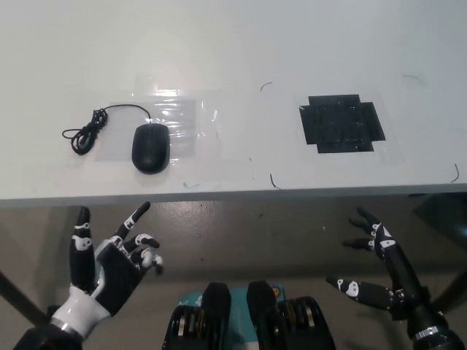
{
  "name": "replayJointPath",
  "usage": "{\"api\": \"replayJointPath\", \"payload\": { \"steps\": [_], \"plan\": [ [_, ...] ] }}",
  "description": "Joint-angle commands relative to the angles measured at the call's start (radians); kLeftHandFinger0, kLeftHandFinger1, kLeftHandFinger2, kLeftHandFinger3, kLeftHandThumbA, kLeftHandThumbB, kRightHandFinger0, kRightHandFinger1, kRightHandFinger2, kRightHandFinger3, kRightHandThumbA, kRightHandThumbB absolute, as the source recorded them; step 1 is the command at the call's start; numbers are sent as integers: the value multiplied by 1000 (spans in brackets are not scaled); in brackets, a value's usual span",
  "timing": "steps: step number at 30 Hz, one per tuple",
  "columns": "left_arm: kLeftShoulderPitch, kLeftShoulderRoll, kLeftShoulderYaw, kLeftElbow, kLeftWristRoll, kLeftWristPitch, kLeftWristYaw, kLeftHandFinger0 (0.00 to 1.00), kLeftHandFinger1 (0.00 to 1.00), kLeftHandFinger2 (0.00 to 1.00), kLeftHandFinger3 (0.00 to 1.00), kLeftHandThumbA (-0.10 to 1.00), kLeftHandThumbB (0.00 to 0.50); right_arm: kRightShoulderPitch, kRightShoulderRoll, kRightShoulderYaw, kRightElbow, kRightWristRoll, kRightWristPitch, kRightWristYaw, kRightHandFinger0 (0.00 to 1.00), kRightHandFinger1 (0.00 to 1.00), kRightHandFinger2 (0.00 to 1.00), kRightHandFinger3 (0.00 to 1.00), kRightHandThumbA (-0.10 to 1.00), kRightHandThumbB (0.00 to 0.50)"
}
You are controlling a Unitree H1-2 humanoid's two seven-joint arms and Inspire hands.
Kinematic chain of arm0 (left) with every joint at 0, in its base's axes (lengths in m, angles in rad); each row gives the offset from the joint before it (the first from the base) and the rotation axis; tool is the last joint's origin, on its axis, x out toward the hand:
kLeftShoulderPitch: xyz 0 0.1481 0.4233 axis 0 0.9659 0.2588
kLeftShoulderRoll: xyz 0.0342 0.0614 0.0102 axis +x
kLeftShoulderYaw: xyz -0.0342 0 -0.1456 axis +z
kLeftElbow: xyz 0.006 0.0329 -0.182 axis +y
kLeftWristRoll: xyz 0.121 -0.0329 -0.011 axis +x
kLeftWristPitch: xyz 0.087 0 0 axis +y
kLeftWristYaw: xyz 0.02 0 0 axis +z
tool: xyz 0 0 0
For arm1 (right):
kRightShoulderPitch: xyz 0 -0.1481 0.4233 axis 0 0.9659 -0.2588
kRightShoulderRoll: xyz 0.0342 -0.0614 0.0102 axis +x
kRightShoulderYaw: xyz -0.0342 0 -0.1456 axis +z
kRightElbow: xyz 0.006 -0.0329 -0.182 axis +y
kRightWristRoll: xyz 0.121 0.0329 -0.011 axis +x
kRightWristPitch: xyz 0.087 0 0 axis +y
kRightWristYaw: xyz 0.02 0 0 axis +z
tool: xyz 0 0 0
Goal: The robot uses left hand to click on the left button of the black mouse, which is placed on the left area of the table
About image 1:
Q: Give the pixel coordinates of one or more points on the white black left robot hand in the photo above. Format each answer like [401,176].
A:
[111,273]

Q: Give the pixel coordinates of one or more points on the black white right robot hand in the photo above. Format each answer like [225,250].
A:
[401,270]

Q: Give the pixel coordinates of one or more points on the black computer mouse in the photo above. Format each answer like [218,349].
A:
[150,147]

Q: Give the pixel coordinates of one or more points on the dark table foot brace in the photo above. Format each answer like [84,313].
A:
[443,213]

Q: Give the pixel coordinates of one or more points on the black tape patch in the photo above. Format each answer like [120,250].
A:
[341,125]

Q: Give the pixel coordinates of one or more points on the clear plastic sheet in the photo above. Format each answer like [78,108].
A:
[182,116]

